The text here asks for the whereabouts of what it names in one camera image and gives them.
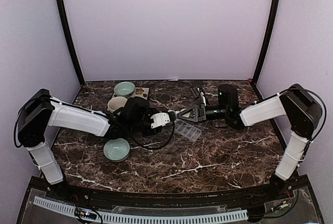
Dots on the black front rail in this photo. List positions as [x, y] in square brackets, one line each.
[104, 199]

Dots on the clear plastic pill organizer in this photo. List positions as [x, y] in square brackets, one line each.
[190, 131]

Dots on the celadon bowl front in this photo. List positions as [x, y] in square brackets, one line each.
[117, 150]

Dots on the right black frame post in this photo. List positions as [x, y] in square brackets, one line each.
[266, 41]

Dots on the square floral plate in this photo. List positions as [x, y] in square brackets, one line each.
[142, 92]

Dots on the black frame post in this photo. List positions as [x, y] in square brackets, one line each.
[266, 41]
[69, 41]

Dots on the white ceramic mug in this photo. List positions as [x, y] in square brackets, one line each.
[116, 103]

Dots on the celadon bowl on plate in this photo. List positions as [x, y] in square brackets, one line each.
[124, 89]

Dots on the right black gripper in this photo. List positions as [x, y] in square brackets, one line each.
[200, 110]

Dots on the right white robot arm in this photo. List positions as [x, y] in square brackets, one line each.
[299, 105]

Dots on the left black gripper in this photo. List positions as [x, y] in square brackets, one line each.
[151, 132]

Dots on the white slotted cable duct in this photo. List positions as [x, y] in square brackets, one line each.
[122, 214]

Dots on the left black frame post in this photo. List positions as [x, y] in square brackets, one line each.
[69, 41]

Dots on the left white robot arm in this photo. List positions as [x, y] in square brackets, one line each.
[43, 111]

